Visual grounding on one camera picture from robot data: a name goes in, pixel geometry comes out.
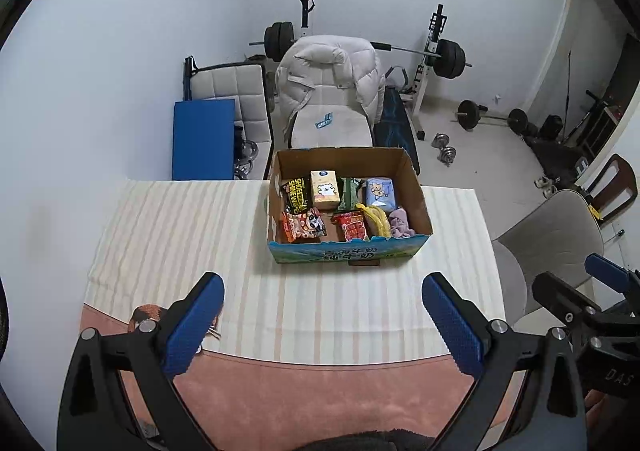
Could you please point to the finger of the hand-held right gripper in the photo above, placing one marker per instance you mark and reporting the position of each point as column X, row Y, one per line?
column 565, row 296
column 612, row 273

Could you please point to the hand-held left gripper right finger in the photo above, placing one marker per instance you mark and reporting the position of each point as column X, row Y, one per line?
column 452, row 326

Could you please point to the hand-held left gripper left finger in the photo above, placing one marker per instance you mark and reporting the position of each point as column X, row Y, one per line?
column 195, row 326

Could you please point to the purple cloth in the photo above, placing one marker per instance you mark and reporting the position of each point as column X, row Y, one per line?
column 400, row 223

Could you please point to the yellow banana-shaped pouch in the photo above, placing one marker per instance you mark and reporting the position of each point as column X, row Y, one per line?
column 377, row 222

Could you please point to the cardboard box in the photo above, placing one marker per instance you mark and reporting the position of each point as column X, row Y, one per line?
column 345, row 253

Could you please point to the red snack packet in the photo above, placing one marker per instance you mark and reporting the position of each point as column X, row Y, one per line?
column 352, row 227

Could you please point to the orange panda snack packet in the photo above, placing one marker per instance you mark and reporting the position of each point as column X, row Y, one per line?
column 302, row 225

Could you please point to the blue tissue pack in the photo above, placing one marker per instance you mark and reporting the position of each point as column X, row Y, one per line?
column 381, row 193

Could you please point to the black shoe wipes packet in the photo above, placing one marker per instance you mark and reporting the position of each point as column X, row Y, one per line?
column 296, row 196

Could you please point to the green wipes packet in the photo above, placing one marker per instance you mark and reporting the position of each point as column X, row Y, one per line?
column 348, row 196

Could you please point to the yellow tissue box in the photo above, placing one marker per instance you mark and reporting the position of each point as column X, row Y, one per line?
column 325, row 191

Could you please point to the grey shell chair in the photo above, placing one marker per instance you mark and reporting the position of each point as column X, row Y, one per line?
column 550, row 231

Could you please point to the striped pink tablecloth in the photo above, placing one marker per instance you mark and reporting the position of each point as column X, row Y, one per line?
column 200, row 241

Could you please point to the brown wooden chair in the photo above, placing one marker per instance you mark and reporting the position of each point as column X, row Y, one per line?
column 622, row 178

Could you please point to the white slipper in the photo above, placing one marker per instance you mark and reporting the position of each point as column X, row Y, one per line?
column 540, row 181
column 550, row 189

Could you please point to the black exercise machine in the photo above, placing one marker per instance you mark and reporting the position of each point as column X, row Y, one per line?
column 560, row 151

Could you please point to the chrome dumbbell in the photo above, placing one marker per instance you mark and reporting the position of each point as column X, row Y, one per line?
column 448, row 154
column 441, row 139

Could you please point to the chrome weight plates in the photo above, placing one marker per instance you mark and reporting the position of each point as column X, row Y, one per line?
column 246, row 158

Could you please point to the blue folded mat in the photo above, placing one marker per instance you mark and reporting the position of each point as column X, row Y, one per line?
column 202, row 141

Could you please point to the black and blue weight bench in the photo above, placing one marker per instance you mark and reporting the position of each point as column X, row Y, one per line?
column 395, row 131

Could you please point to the short barbell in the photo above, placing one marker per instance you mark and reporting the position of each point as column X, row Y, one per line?
column 468, row 112

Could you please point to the beige upholstered chair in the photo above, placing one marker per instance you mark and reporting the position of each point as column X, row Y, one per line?
column 345, row 128

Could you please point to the white barbell rack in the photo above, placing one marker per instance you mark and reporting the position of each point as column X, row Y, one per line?
column 420, row 91

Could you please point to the small blue card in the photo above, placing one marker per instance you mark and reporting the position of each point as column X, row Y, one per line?
column 324, row 120

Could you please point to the white quilted chair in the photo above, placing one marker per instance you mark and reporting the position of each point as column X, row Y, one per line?
column 225, row 81

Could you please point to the barbell with black plates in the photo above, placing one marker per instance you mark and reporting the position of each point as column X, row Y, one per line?
column 450, row 60

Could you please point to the white puffer jacket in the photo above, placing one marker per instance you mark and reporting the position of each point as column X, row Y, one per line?
column 325, row 66

